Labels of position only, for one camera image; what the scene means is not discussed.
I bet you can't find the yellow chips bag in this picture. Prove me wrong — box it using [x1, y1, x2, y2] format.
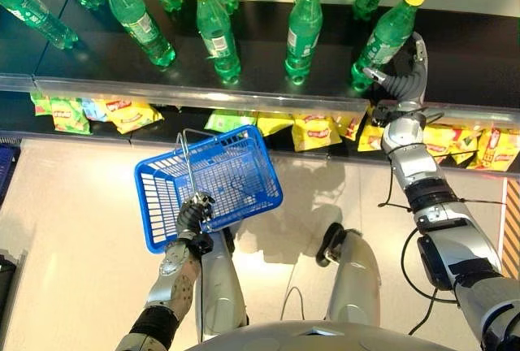
[291, 113, 343, 154]
[104, 98, 165, 136]
[422, 123, 461, 165]
[449, 126, 483, 166]
[332, 112, 367, 142]
[466, 126, 520, 172]
[357, 116, 386, 153]
[255, 111, 295, 138]

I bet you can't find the blue plastic shopping basket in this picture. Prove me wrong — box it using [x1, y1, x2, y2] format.
[133, 124, 284, 255]

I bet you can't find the orange striped floor mat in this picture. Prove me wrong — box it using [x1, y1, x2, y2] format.
[500, 177, 520, 280]

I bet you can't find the silver robot torso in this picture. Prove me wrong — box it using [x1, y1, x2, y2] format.
[184, 319, 485, 351]

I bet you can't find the robot right leg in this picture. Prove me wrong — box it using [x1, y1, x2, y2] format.
[315, 222, 384, 327]

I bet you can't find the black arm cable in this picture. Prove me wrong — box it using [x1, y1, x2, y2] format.
[399, 227, 460, 336]

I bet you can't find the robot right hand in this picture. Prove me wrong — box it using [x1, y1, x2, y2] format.
[362, 32, 430, 105]

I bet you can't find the black snack shelf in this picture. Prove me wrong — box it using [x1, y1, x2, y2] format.
[0, 90, 520, 178]

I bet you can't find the dark grey bin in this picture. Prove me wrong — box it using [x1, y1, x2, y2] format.
[0, 248, 28, 322]

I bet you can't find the thin cable on floor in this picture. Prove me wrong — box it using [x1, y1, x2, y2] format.
[279, 285, 306, 322]

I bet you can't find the green bottle with yellow cap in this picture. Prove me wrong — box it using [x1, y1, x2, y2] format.
[92, 0, 177, 69]
[350, 0, 430, 93]
[284, 0, 324, 86]
[190, 0, 242, 85]

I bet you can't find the black shelf with clear rail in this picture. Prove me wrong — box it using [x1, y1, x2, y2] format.
[0, 0, 520, 129]

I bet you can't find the dark blue crate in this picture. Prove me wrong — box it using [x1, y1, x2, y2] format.
[0, 143, 21, 206]

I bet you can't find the light green chips bag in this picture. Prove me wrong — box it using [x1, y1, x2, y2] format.
[203, 109, 258, 133]

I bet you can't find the small green snack bag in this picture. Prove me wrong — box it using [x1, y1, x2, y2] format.
[29, 91, 53, 117]

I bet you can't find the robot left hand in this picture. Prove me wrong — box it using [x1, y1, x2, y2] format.
[175, 190, 216, 242]

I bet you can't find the blue snack bag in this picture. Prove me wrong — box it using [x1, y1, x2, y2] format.
[80, 97, 109, 123]

